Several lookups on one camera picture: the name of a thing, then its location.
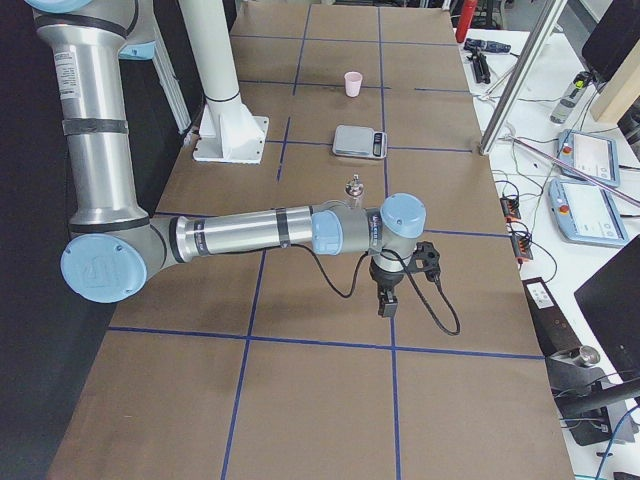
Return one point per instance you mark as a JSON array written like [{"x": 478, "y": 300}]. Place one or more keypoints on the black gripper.
[{"x": 385, "y": 280}]

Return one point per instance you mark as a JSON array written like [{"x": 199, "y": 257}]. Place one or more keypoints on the pink paper cup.
[{"x": 352, "y": 83}]

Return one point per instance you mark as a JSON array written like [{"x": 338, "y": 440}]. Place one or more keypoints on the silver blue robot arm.
[{"x": 116, "y": 247}]

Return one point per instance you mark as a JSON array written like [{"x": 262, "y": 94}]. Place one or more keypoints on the silver digital kitchen scale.
[{"x": 359, "y": 142}]

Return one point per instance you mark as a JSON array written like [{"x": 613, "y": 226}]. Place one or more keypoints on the lower orange black connector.
[{"x": 521, "y": 244}]

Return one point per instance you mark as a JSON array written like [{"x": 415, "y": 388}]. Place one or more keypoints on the orange black connector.
[
  {"x": 521, "y": 244},
  {"x": 510, "y": 209}
]

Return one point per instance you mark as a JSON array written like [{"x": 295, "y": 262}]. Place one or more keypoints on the upper orange black connector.
[{"x": 510, "y": 209}]

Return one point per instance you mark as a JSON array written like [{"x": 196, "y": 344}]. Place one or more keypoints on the lower blue teach pendant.
[{"x": 586, "y": 214}]

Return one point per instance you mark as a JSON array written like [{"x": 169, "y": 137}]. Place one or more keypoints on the blue teach pendant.
[
  {"x": 591, "y": 154},
  {"x": 586, "y": 214}
]

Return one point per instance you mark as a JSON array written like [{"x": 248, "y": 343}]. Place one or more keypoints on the black folded tripod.
[{"x": 480, "y": 66}]

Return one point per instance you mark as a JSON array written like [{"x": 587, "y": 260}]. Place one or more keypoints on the upper blue teach pendant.
[{"x": 591, "y": 154}]

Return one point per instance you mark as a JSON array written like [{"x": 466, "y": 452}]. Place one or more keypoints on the clear water bottle green cap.
[{"x": 570, "y": 97}]

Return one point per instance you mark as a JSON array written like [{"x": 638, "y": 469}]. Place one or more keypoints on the blue folded umbrella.
[{"x": 471, "y": 44}]

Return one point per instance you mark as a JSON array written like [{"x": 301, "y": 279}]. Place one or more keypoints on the red metal bottle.
[{"x": 465, "y": 19}]

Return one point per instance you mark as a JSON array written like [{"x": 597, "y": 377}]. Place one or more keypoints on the wooden board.
[{"x": 620, "y": 92}]

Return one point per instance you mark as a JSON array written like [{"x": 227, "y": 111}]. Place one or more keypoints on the black computer monitor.
[{"x": 613, "y": 38}]

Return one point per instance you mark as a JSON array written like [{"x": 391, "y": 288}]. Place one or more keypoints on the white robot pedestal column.
[{"x": 228, "y": 132}]

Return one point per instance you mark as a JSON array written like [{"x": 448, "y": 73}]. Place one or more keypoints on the aluminium frame post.
[{"x": 529, "y": 54}]

